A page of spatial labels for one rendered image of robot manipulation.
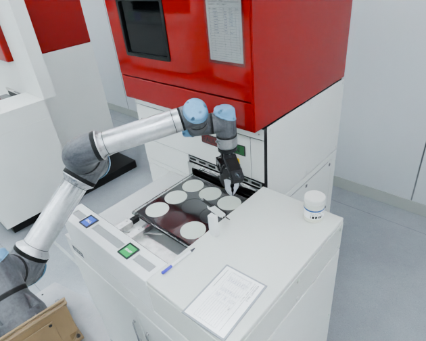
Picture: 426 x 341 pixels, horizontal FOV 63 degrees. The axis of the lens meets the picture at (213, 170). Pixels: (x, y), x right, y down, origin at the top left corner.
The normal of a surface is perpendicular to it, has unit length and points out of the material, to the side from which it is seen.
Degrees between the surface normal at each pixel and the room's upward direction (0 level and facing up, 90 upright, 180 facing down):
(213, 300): 0
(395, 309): 0
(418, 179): 90
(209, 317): 0
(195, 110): 50
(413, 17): 90
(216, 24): 90
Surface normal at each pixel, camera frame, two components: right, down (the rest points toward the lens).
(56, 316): 0.68, 0.33
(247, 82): -0.66, 0.45
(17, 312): 0.32, -0.67
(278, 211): -0.09, -0.84
